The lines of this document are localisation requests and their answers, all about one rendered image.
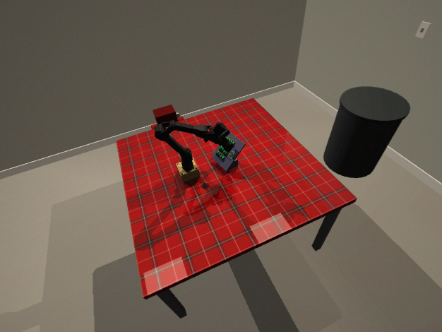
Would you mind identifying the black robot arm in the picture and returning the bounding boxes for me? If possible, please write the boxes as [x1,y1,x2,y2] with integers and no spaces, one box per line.
[155,120,230,172]

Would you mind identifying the grey switch panel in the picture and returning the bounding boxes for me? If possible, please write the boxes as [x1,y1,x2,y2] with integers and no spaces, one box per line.
[211,132,246,172]

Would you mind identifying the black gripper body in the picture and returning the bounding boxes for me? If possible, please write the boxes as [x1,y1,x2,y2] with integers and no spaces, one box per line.
[213,136,234,152]

